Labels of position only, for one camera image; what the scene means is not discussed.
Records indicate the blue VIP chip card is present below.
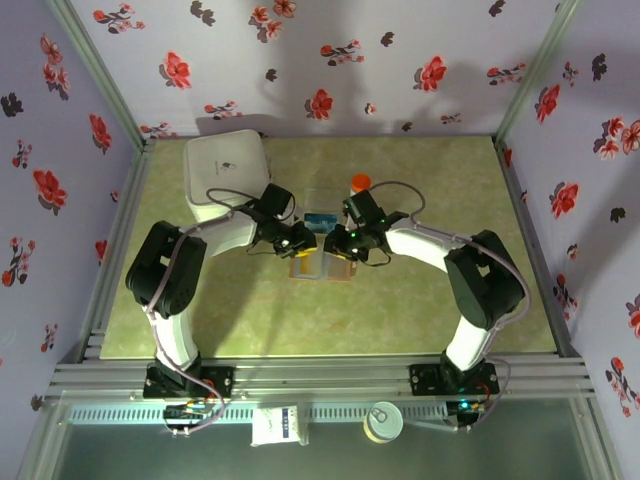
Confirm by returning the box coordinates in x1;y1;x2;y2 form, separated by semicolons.
303;213;338;234

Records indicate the white lidded box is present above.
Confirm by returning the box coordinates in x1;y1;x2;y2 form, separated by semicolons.
182;128;274;224

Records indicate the tin can with pull tab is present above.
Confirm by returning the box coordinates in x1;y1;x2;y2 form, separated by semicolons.
363;401;405;444

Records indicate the white paper packet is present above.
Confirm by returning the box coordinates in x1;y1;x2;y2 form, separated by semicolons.
249;405;311;448

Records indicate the thin black left camera cable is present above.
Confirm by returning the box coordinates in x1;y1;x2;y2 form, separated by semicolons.
246;238;281;261

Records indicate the thin black camera cable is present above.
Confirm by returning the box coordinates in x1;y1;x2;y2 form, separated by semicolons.
355;243;395;267
246;238;281;261

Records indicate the thin black right camera cable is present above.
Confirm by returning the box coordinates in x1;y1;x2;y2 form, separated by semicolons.
355;243;395;267

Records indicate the aluminium frame rail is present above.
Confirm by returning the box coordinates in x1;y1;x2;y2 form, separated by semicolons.
43;353;597;402

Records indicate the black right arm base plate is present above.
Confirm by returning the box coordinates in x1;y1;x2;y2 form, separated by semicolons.
408;362;500;397

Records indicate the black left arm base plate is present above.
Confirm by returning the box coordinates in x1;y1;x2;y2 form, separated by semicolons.
143;363;236;400

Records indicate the white slotted cable duct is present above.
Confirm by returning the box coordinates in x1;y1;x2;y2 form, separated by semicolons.
68;402;449;425

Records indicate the grey right arm cable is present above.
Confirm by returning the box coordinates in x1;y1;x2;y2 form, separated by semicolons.
368;179;530;432

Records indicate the aluminium frame post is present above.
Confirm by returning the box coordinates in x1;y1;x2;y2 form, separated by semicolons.
493;0;585;147
44;0;157;151

